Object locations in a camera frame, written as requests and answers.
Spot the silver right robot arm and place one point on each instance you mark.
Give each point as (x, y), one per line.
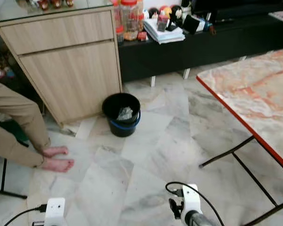
(200, 220)

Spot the black rubbish bin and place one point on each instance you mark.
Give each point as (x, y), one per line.
(122, 127)

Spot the crumpled grey trash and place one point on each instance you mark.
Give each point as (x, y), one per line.
(125, 113)

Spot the marble top folding table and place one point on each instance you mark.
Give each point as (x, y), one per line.
(259, 99)

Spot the black low console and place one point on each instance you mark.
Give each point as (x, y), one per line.
(203, 49)

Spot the light wooden cabinet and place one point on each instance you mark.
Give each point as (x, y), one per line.
(70, 70)

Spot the stack of white papers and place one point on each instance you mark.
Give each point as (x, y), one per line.
(162, 35)

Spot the black metal chair leg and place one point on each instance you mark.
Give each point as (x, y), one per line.
(3, 176)

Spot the small red box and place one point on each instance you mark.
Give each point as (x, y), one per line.
(142, 36)

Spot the green cloth item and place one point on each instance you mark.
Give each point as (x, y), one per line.
(14, 131)

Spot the person legs khaki trousers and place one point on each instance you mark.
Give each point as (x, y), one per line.
(19, 113)

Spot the small red lid jar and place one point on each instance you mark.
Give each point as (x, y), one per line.
(119, 34)

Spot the black square stand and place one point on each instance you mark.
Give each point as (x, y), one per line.
(191, 24)

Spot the large red lid plastic jar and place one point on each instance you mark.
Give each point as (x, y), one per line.
(129, 21)

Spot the black television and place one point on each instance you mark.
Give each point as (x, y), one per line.
(236, 5)

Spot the flat printed book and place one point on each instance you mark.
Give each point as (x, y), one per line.
(281, 15)

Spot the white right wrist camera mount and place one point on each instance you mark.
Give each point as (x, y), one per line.
(192, 200)

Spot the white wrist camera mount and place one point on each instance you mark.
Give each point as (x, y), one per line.
(55, 212)
(192, 200)

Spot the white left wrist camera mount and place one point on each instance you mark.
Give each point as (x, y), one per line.
(55, 212)

